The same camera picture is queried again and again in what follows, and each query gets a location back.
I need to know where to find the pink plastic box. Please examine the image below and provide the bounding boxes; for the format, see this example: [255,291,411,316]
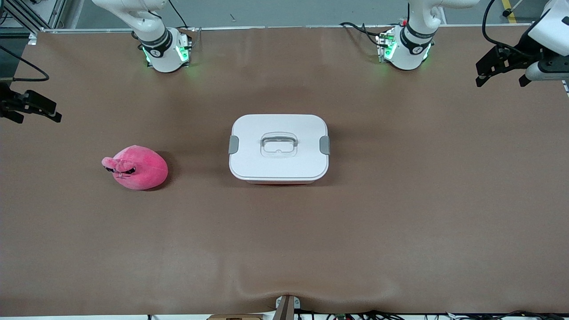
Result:
[231,176,327,185]

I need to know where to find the white box lid grey latches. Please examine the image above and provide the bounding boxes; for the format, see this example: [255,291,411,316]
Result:
[228,114,331,181]

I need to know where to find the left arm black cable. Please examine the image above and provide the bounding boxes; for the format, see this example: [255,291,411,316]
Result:
[482,0,541,60]

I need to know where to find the brown table mat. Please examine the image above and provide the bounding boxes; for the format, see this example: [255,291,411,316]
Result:
[0,24,569,317]

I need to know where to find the aluminium frame structure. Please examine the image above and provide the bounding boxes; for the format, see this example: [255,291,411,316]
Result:
[0,0,67,45]

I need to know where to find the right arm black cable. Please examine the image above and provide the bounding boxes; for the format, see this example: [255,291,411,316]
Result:
[0,44,50,83]

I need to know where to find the black caster wheel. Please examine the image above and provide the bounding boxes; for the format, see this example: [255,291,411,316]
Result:
[502,0,525,17]

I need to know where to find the black base cable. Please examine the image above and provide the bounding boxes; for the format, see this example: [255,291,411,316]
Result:
[167,0,189,29]
[340,21,384,47]

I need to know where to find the pink plush toy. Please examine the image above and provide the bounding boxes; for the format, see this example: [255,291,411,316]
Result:
[101,145,169,191]

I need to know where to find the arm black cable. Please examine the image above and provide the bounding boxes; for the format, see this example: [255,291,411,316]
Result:
[482,0,541,60]
[0,44,50,83]

